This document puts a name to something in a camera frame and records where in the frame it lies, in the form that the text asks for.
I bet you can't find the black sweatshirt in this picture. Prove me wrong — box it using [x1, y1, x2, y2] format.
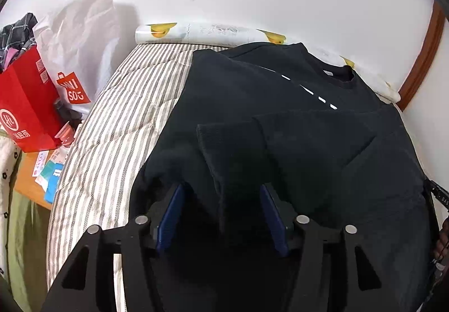
[129, 43, 438, 311]

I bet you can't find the dark plaid clothes pile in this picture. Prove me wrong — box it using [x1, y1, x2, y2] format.
[0, 13, 37, 72]

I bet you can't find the person right hand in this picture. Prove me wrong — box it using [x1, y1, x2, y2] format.
[434, 218, 449, 262]

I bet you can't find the green blanket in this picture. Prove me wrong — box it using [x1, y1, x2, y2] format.
[8, 191, 50, 311]

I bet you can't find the papers and cards pile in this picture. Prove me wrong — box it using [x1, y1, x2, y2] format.
[33, 146, 70, 204]

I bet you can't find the orange wooden side table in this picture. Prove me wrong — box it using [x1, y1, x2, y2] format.
[13, 152, 52, 210]

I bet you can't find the striped quilted mattress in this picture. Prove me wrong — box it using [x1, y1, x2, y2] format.
[45, 42, 229, 312]

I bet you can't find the white dotted fabric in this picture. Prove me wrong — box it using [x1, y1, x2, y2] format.
[0, 135, 20, 281]

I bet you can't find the red shopping bag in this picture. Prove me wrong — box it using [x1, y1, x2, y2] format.
[0, 46, 65, 152]

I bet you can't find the white paper shopping bag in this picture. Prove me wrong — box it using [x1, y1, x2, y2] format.
[33, 0, 120, 117]

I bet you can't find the white lemon print sheet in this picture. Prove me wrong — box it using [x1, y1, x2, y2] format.
[135, 22, 401, 103]

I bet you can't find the brown wooden door frame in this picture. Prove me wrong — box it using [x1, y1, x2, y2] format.
[397, 0, 446, 111]

